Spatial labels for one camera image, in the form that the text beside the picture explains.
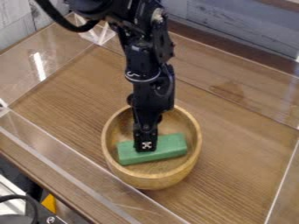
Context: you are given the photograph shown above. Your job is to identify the brown wooden bowl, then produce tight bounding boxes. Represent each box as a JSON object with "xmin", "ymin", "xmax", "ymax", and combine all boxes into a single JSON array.
[{"xmin": 101, "ymin": 106, "xmax": 203, "ymax": 190}]

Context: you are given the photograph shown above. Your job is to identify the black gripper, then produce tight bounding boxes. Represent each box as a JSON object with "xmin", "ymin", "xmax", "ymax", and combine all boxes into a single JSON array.
[{"xmin": 125, "ymin": 64, "xmax": 175, "ymax": 152}]

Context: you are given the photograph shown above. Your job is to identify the yellow black device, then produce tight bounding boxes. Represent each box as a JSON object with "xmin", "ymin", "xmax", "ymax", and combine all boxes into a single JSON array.
[{"xmin": 22, "ymin": 192, "xmax": 69, "ymax": 224}]

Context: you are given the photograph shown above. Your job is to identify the green rectangular block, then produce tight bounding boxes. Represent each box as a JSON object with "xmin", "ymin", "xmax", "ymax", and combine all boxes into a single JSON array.
[{"xmin": 116, "ymin": 133, "xmax": 188, "ymax": 165}]

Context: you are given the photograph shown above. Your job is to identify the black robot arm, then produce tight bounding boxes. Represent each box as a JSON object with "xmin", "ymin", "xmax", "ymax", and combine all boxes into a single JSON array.
[{"xmin": 69, "ymin": 0, "xmax": 175, "ymax": 152}]

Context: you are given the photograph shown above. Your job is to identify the clear acrylic tray walls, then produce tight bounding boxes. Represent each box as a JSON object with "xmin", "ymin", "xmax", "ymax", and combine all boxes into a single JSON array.
[{"xmin": 0, "ymin": 24, "xmax": 299, "ymax": 224}]

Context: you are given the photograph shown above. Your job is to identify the black cable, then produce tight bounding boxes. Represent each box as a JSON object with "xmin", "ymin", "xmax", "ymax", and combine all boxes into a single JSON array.
[{"xmin": 33, "ymin": 0, "xmax": 104, "ymax": 33}]

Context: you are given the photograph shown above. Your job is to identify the clear acrylic corner bracket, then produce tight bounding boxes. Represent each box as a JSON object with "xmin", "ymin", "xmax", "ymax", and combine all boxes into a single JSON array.
[{"xmin": 78, "ymin": 22, "xmax": 116, "ymax": 46}]

